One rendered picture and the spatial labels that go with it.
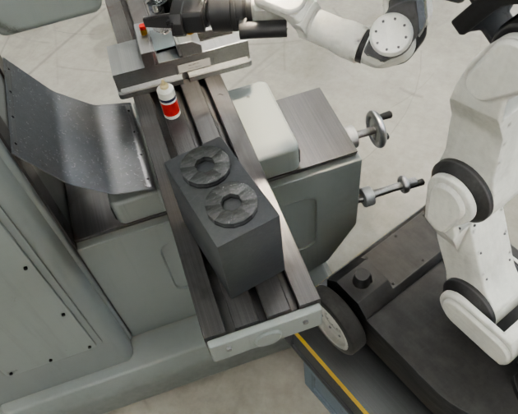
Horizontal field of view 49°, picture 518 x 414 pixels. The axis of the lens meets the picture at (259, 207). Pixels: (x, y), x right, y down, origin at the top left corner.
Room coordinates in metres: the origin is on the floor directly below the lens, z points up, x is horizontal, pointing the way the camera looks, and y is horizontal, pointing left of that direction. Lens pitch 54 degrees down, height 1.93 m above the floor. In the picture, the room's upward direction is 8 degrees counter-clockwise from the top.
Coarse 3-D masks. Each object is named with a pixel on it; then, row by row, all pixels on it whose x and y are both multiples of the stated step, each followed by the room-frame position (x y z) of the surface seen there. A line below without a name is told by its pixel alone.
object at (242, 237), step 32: (192, 160) 0.68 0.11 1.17; (224, 160) 0.67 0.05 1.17; (192, 192) 0.62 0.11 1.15; (224, 192) 0.60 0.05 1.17; (256, 192) 0.60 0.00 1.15; (192, 224) 0.62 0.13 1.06; (224, 224) 0.53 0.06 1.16; (256, 224) 0.53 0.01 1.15; (224, 256) 0.50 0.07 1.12; (256, 256) 0.52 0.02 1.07
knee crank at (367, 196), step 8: (400, 176) 1.03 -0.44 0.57; (392, 184) 1.01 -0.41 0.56; (400, 184) 1.01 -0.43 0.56; (408, 184) 1.00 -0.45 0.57; (416, 184) 1.01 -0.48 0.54; (360, 192) 1.00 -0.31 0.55; (368, 192) 0.98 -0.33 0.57; (376, 192) 0.99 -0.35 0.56; (384, 192) 0.99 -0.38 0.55; (408, 192) 0.99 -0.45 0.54; (360, 200) 0.98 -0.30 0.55; (368, 200) 0.96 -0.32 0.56
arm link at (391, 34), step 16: (384, 0) 0.91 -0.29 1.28; (400, 0) 0.87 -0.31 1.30; (416, 0) 0.85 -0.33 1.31; (384, 16) 0.85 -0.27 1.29; (400, 16) 0.84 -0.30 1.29; (416, 16) 0.83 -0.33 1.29; (384, 32) 0.83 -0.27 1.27; (400, 32) 0.82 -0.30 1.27; (416, 32) 0.81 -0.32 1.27; (384, 48) 0.81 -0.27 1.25; (400, 48) 0.80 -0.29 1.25; (416, 48) 0.87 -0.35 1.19
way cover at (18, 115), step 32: (32, 96) 1.05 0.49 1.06; (64, 96) 1.13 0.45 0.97; (32, 128) 0.93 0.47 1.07; (64, 128) 1.01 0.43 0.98; (96, 128) 1.06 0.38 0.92; (128, 128) 1.06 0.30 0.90; (32, 160) 0.83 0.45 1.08; (64, 160) 0.89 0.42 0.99; (96, 160) 0.93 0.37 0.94; (128, 160) 0.95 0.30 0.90; (128, 192) 0.84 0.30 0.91
